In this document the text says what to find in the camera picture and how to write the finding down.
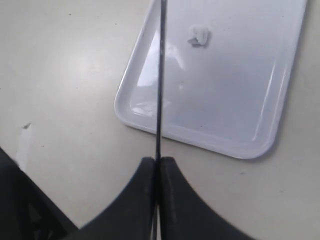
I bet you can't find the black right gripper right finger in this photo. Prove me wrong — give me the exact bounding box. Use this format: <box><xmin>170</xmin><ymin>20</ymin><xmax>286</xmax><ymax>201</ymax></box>
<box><xmin>159</xmin><ymin>157</ymin><xmax>253</xmax><ymax>240</ymax></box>

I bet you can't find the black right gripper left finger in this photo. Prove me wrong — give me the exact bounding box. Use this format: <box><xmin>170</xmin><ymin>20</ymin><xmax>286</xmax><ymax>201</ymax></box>
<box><xmin>74</xmin><ymin>157</ymin><xmax>156</xmax><ymax>240</ymax></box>

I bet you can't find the white foam piece bottom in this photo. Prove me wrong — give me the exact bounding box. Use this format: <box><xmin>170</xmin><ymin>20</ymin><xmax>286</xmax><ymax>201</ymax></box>
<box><xmin>187</xmin><ymin>24</ymin><xmax>211</xmax><ymax>48</ymax></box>

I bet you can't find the thin metal skewer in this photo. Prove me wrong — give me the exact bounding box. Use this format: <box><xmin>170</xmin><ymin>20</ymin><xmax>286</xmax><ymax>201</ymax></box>
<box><xmin>151</xmin><ymin>0</ymin><xmax>168</xmax><ymax>240</ymax></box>

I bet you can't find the white rectangular plastic tray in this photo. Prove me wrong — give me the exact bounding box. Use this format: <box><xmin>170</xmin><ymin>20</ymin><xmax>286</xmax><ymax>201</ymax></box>
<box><xmin>114</xmin><ymin>0</ymin><xmax>308</xmax><ymax>160</ymax></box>

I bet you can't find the black table edge frame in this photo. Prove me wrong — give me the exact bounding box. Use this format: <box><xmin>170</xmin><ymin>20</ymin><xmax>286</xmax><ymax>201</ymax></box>
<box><xmin>0</xmin><ymin>150</ymin><xmax>78</xmax><ymax>240</ymax></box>

